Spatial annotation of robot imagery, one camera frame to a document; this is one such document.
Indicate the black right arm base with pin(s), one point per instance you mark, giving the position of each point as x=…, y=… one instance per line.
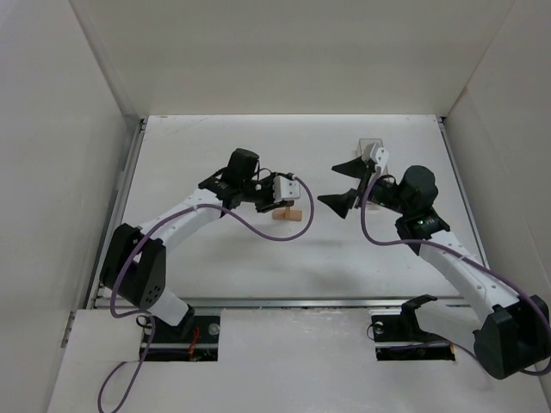
x=398, y=337

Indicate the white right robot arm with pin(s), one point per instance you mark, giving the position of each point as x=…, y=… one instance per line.
x=509, y=331

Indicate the aluminium table edge rail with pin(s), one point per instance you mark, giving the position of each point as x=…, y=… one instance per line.
x=117, y=203

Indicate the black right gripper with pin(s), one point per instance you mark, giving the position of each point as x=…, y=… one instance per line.
x=359, y=185

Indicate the clear plastic box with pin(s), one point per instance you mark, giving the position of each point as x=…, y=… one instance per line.
x=367, y=170

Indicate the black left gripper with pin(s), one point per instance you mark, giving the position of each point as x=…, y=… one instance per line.
x=266, y=205

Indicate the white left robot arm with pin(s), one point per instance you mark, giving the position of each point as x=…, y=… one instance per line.
x=135, y=266

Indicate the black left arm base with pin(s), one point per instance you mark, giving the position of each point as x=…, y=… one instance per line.
x=197, y=343

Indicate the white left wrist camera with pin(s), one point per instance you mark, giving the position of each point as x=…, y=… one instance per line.
x=285, y=189

